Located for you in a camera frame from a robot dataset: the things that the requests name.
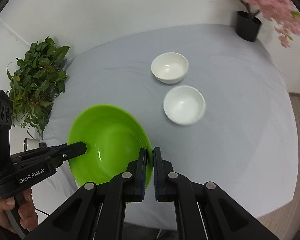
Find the cream ceramic bowl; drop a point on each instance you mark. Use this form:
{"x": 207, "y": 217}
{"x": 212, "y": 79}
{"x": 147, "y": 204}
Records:
{"x": 170, "y": 68}

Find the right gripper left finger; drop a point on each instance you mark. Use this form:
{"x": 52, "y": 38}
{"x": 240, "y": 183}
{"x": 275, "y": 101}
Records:
{"x": 140, "y": 175}

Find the white ceramic bowl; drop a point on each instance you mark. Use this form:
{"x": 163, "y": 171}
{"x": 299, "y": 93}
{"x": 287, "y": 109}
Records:
{"x": 184, "y": 105}

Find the green plastic bowl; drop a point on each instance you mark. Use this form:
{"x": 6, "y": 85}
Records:
{"x": 113, "y": 138}

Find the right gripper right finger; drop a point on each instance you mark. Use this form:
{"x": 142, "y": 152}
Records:
{"x": 161, "y": 169}

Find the black flower pot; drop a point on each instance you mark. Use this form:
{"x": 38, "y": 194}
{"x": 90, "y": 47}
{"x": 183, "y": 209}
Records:
{"x": 247, "y": 28}

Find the green leafy potted plant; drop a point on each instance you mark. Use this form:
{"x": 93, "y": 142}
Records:
{"x": 39, "y": 79}

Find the pink artificial blossom tree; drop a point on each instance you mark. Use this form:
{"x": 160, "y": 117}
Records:
{"x": 283, "y": 12}

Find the white paper cup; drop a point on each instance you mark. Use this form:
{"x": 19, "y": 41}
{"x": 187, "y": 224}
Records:
{"x": 30, "y": 144}

